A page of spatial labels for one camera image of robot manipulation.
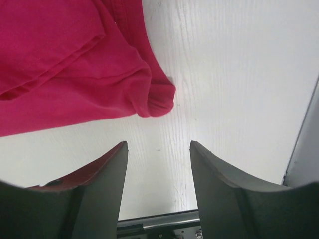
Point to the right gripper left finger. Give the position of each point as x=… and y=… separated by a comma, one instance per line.
x=84, y=204

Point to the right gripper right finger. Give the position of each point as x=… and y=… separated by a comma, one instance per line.
x=233, y=204

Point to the pink t shirt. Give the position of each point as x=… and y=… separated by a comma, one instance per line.
x=65, y=62

